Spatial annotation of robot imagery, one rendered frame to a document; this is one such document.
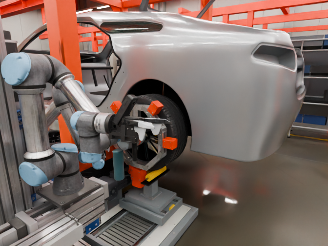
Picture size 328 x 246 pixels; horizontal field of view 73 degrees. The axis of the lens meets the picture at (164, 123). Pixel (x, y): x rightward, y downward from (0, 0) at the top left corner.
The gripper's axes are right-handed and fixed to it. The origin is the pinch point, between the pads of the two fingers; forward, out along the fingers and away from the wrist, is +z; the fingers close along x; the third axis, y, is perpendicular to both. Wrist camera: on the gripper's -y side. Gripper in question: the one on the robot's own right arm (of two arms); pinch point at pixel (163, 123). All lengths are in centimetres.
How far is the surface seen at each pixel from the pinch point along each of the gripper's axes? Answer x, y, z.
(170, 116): -97, 7, -29
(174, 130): -95, 17, -24
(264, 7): -646, -270, 58
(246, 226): -138, 106, 36
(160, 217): -103, 96, -35
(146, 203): -106, 88, -50
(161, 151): -89, 33, -32
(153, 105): -85, -1, -39
